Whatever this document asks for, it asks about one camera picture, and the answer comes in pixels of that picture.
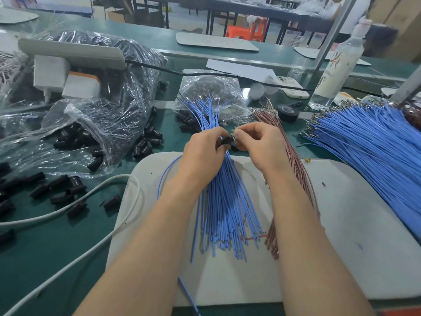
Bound white work board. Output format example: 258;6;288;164
105;152;421;308

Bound short metal frame post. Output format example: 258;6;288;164
391;65;421;106

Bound white computer mouse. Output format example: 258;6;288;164
249;84;266;103

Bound orange plastic crate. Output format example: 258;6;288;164
382;308;421;316

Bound white orange charger adapter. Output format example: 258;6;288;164
61;71;101;101

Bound black power cord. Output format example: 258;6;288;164
126;60;310;95

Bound slanted metal frame post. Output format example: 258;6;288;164
314;0;359;71

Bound person's right hand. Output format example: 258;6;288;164
233;122;293;183

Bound large clear plastic bag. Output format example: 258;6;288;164
0;28;167;176

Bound cardboard boxes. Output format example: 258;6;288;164
368;0;421;62

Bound white flat tray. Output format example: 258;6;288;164
175;32;259;53
0;8;38;25
293;47;371;67

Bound white charging cable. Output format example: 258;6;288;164
0;173;144;316

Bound long black-frame table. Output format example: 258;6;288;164
128;0;333;45

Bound white power strip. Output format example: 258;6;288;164
18;38;128;71

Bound small clear plastic bag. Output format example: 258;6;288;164
174;69;247;122

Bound white paper sheet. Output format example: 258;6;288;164
206;59;277;83

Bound black tape roll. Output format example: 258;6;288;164
276;105;300;124

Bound person's right forearm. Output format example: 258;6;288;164
266;171;376;316

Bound person's left forearm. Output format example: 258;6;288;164
74;180;211;316

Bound orange plastic stool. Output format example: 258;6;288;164
227;18;269;42

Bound white spray bottle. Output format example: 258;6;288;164
308;19;372;112

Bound white flat device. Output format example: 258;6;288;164
266;75;310;99

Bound large blue wire pile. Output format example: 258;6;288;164
301;102;421;241

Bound pile of black plastic caps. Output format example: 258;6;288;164
0;105;164;246

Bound blue table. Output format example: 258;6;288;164
16;0;93;17

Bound bundle of brown wires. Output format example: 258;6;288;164
253;108;321;259

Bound person's left hand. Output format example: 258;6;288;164
172;127;232;191

